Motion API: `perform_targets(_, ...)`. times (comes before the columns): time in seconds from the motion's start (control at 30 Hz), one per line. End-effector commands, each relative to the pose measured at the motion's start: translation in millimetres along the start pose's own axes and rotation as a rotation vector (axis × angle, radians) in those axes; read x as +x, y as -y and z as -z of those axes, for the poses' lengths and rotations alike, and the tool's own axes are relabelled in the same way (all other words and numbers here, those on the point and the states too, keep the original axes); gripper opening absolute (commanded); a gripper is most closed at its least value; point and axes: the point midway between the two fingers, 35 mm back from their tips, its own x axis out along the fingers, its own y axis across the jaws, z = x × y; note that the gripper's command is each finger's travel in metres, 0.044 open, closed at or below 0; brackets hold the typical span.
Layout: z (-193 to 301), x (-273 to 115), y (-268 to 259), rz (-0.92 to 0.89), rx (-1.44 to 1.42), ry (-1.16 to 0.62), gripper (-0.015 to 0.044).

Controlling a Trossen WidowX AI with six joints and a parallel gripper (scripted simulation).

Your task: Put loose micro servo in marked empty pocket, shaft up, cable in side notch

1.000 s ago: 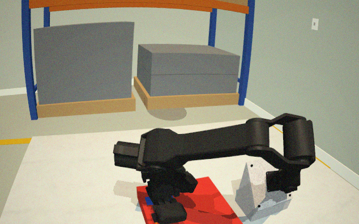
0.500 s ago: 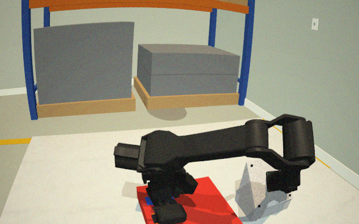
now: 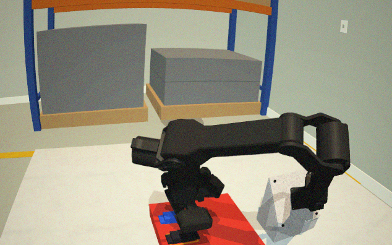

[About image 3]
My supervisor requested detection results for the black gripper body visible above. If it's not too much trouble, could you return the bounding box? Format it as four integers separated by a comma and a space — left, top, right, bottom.
161, 171, 213, 233

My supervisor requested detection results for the black micro servo with orange cable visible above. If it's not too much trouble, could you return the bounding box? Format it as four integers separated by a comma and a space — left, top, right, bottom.
165, 230, 200, 244

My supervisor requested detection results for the red flat rectangular platform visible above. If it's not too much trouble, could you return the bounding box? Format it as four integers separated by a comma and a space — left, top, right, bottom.
149, 193, 265, 245

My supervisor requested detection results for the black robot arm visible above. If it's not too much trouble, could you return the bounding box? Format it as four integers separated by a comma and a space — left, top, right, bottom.
130, 112, 351, 212

